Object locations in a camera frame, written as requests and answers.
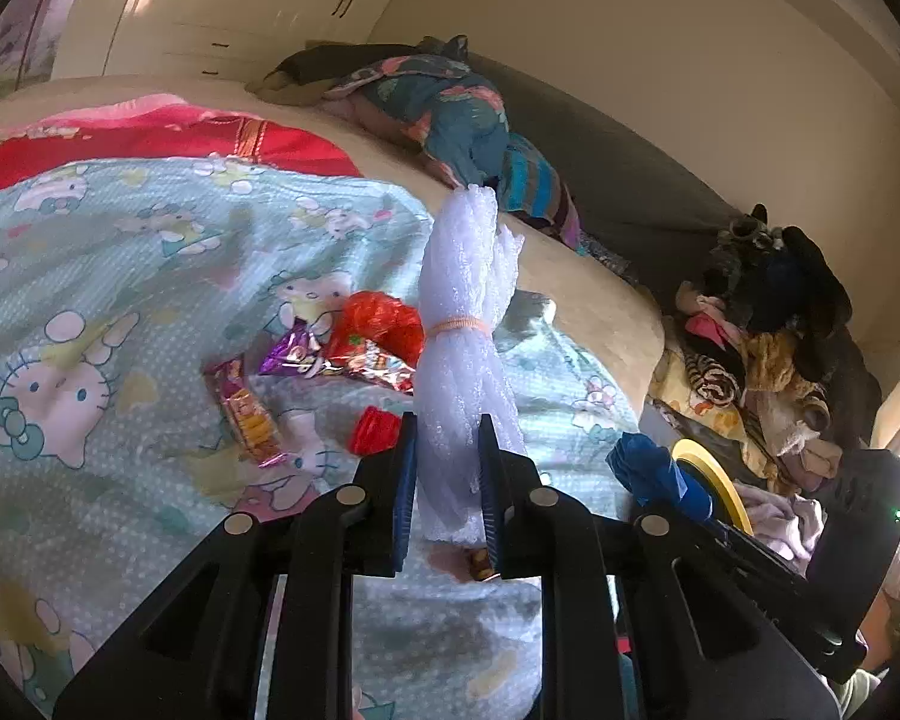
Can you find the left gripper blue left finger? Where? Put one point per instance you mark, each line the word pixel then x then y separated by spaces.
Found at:
pixel 404 464

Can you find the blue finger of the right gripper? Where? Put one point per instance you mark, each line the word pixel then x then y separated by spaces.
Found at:
pixel 652 477

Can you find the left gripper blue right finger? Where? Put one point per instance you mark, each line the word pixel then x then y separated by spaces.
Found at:
pixel 491 489

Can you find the red cap snack tube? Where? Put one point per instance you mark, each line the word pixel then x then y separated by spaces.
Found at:
pixel 376 431

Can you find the red candy wrapper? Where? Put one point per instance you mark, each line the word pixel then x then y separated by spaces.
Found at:
pixel 362 359

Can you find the red plastic bag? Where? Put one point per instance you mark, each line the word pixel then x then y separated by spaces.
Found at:
pixel 381 319

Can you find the white bubble wrap roll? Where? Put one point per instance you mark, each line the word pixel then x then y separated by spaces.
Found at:
pixel 468 278

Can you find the yellow rim black trash bin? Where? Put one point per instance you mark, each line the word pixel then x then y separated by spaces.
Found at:
pixel 727 504

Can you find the lilac cloth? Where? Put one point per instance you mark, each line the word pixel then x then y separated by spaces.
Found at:
pixel 789 526

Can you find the patterned clothes pile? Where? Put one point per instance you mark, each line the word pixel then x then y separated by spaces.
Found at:
pixel 741 396

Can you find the purple snack wrapper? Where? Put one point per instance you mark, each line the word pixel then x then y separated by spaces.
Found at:
pixel 298 353

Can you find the orange cracker snack packet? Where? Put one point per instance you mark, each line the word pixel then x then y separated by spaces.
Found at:
pixel 250 422

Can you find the black clothes heap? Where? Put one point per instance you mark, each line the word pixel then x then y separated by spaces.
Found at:
pixel 776 278

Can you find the grey headboard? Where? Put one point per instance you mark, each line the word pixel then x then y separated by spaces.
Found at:
pixel 631 197

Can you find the Hello Kitty light blue blanket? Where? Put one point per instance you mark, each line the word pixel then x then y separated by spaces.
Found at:
pixel 120 282

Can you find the striped colourful cloth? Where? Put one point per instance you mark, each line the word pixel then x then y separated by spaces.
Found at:
pixel 531 189

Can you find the teal floral clothes pile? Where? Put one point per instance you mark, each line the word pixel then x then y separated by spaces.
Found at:
pixel 434 102

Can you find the dark brown clothing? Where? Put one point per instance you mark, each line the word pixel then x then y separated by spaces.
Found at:
pixel 303 78

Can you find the red pink blanket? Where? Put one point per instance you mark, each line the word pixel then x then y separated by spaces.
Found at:
pixel 163 126

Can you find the cream wardrobe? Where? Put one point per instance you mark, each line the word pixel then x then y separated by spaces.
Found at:
pixel 219 39

